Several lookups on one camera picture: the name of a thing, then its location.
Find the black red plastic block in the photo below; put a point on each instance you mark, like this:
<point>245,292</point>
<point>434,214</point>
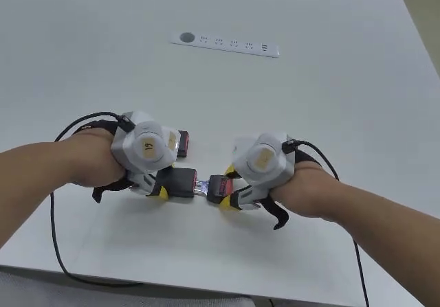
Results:
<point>184,145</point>

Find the person's left hand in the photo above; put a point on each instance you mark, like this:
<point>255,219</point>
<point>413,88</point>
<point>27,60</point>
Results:
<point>99,156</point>

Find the person's left forearm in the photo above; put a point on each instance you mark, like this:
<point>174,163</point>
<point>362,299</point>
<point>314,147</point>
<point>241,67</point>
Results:
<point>38,183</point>

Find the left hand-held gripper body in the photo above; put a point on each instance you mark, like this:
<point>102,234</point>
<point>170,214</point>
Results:
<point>148,145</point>

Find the metal seat belt tongue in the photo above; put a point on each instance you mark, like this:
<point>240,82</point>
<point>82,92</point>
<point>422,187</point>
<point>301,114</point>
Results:
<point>218,188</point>

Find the person's right forearm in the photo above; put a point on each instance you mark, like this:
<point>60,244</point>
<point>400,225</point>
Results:
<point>385,228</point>

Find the white power strip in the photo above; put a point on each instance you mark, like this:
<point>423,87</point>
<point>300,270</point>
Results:
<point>223,43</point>

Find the black seat belt buckle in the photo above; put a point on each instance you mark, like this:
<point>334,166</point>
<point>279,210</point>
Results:
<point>184,183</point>

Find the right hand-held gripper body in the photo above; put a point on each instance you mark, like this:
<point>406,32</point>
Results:
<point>263,159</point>

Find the person's right hand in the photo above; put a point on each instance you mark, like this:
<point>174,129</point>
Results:
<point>302,187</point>

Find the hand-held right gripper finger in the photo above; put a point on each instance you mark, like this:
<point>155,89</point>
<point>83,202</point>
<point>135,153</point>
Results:
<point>233,173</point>
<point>244,198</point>

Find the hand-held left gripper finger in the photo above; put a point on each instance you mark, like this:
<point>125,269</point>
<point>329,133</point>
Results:
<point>146,185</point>

